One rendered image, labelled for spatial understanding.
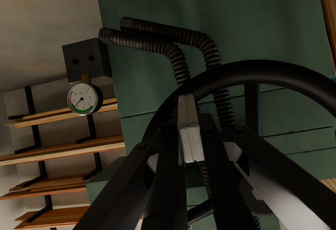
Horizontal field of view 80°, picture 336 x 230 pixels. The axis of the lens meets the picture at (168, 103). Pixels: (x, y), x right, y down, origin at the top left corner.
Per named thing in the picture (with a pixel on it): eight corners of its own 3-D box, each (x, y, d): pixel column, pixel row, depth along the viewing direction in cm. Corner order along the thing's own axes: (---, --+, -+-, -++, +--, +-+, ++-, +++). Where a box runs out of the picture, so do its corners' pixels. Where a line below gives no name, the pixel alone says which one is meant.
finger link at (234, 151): (202, 147, 12) (253, 140, 12) (196, 113, 17) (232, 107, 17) (206, 167, 13) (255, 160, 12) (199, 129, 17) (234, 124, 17)
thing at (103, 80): (96, 36, 41) (103, 75, 40) (119, 50, 53) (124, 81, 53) (58, 45, 42) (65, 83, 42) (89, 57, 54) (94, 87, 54)
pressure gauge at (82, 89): (92, 69, 38) (100, 112, 38) (101, 72, 42) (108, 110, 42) (61, 76, 39) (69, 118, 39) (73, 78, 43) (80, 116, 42)
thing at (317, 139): (333, 126, 39) (337, 147, 39) (284, 117, 60) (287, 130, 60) (135, 157, 44) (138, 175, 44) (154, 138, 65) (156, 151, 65)
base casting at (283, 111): (338, 77, 39) (347, 125, 38) (252, 90, 96) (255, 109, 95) (117, 118, 44) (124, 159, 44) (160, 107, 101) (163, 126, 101)
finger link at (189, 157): (195, 162, 15) (185, 164, 15) (190, 121, 21) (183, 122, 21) (188, 126, 14) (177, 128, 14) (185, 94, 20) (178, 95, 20)
